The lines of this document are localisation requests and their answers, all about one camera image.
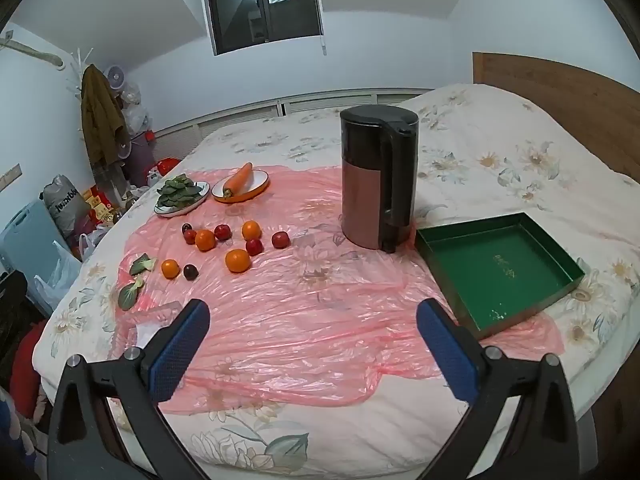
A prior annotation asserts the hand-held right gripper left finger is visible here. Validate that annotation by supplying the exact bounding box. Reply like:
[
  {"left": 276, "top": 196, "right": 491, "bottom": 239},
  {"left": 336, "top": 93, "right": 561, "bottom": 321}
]
[{"left": 47, "top": 298, "right": 211, "bottom": 480}]

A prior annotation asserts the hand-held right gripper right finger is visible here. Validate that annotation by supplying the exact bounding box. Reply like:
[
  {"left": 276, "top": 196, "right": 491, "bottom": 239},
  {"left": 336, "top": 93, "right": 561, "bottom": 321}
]
[{"left": 416, "top": 298, "right": 596, "bottom": 480}]

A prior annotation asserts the green box tray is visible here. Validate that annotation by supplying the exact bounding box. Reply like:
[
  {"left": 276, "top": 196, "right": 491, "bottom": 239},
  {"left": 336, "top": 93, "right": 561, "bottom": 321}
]
[{"left": 414, "top": 212, "right": 586, "bottom": 341}]

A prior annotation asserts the green vegetable leaf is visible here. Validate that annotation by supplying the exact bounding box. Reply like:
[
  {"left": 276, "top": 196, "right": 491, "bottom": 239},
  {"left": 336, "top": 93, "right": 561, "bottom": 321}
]
[
  {"left": 117, "top": 280, "right": 146, "bottom": 311},
  {"left": 129, "top": 253, "right": 156, "bottom": 276}
]

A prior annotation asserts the pink plastic sheet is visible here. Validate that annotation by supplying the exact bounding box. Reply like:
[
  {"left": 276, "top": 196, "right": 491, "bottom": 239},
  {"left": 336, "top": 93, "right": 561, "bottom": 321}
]
[{"left": 116, "top": 162, "right": 566, "bottom": 416}]

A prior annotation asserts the white plastic bag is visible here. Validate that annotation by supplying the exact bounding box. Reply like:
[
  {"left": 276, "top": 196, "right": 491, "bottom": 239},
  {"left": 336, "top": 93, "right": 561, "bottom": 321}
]
[{"left": 34, "top": 240, "right": 83, "bottom": 316}]

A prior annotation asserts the pile of green leaves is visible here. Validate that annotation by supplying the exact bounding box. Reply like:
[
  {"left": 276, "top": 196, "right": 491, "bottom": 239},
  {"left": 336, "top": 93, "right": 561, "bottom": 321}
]
[{"left": 156, "top": 174, "right": 203, "bottom": 209}]

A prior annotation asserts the red cloth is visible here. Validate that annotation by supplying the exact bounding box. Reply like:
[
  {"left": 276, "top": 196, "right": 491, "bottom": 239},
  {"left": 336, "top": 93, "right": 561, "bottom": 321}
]
[{"left": 10, "top": 320, "right": 51, "bottom": 418}]

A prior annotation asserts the yellow and red box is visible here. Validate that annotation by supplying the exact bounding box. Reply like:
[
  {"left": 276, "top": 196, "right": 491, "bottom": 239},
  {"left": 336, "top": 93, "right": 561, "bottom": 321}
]
[{"left": 80, "top": 185, "right": 123, "bottom": 223}]

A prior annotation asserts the carrot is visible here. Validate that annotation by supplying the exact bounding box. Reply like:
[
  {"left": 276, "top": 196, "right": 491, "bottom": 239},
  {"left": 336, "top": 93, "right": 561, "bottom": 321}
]
[{"left": 222, "top": 162, "right": 254, "bottom": 198}]

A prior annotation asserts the red bag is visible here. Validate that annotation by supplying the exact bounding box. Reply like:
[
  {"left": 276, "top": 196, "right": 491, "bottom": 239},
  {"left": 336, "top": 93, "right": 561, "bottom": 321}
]
[{"left": 146, "top": 157, "right": 182, "bottom": 183}]

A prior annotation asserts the grey printed bag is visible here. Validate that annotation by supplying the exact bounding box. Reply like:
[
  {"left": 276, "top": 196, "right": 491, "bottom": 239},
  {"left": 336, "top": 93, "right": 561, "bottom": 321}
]
[{"left": 42, "top": 174, "right": 93, "bottom": 238}]

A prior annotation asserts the light blue plastic board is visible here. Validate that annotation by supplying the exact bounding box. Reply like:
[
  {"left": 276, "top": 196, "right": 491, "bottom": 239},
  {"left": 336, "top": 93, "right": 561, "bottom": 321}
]
[{"left": 0, "top": 200, "right": 83, "bottom": 286}]

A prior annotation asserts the metal thermos flask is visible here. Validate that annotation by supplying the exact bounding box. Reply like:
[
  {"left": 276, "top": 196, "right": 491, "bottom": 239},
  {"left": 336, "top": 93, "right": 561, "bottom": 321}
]
[{"left": 340, "top": 105, "right": 420, "bottom": 253}]

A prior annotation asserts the purple bin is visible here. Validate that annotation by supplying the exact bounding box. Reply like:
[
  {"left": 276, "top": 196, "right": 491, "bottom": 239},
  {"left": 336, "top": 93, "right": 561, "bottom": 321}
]
[{"left": 120, "top": 132, "right": 156, "bottom": 186}]

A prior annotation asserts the floral white blanket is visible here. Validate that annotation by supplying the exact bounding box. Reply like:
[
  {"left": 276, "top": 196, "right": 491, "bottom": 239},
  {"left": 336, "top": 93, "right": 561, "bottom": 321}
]
[{"left": 32, "top": 82, "right": 640, "bottom": 480}]

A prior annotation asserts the pile of clear plastic bags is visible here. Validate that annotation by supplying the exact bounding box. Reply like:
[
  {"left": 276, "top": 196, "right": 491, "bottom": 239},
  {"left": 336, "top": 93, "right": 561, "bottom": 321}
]
[{"left": 120, "top": 82, "right": 153, "bottom": 136}]

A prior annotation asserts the brown jacket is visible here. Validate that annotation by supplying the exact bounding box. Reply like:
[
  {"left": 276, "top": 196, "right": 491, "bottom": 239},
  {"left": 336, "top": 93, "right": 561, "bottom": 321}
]
[{"left": 81, "top": 65, "right": 127, "bottom": 167}]

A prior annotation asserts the small white fan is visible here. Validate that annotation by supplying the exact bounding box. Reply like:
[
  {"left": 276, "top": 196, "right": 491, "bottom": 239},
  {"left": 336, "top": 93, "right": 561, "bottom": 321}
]
[{"left": 104, "top": 65, "right": 130, "bottom": 98}]

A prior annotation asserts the wooden bed headboard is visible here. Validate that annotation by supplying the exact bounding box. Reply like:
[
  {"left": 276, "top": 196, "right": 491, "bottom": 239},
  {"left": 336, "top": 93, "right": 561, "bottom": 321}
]
[{"left": 472, "top": 51, "right": 640, "bottom": 183}]

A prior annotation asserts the white coat rack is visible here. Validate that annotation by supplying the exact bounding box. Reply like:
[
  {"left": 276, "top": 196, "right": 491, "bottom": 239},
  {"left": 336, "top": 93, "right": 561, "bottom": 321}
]
[{"left": 67, "top": 47, "right": 96, "bottom": 106}]

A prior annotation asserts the dark sliding window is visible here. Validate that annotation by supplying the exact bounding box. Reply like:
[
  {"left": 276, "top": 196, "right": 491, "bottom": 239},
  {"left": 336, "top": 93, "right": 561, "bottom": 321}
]
[{"left": 200, "top": 0, "right": 327, "bottom": 56}]

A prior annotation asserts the white slatted wall panel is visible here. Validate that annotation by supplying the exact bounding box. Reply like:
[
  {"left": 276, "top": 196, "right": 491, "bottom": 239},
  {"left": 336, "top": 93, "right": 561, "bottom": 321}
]
[{"left": 152, "top": 87, "right": 436, "bottom": 161}]

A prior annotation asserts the white wall pipe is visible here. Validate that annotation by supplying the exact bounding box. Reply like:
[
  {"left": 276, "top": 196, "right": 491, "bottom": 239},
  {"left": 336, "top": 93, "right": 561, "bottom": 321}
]
[{"left": 0, "top": 30, "right": 66, "bottom": 71}]

